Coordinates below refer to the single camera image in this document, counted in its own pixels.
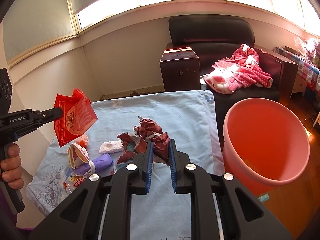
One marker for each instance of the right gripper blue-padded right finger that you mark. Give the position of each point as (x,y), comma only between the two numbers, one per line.
(181,183)

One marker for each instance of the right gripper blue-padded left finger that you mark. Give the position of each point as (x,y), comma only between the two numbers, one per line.
(141,182)

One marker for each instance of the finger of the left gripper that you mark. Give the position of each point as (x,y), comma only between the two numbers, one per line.
(44,117)

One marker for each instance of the dark red paper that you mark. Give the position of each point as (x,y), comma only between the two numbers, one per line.
(137,142)

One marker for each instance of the red plastic snack wrapper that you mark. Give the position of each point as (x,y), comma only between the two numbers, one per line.
(77,116)

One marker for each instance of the purple sleeve forearm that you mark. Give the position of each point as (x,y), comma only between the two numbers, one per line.
(6,209)

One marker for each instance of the person's left hand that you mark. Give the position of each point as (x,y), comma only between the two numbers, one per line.
(11,168)

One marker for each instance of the light blue cloth table cover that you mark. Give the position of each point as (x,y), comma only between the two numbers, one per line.
(187,117)

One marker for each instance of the purple face mask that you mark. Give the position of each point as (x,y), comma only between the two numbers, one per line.
(94,166)

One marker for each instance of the crushed red white paper cup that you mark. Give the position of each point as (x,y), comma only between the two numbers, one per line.
(77,155)

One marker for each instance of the snack packet with yellow text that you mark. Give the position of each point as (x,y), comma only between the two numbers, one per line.
(72,182)

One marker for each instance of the pink plastic bucket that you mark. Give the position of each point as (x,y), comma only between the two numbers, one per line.
(265,144)

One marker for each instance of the dark wooden side cabinet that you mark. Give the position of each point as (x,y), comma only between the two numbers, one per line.
(180,68)

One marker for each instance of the grey roller window blind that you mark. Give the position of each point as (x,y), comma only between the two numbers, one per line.
(29,23)

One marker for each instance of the pink polka dot blanket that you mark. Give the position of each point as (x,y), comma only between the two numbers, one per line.
(241,70)

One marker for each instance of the black leather armchair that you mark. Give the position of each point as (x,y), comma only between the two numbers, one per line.
(222,50)

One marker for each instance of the checkered cloth covered table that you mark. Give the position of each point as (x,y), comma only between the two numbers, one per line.
(306,71)

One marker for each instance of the clear plastic bag on table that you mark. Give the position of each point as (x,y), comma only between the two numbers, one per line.
(309,49)

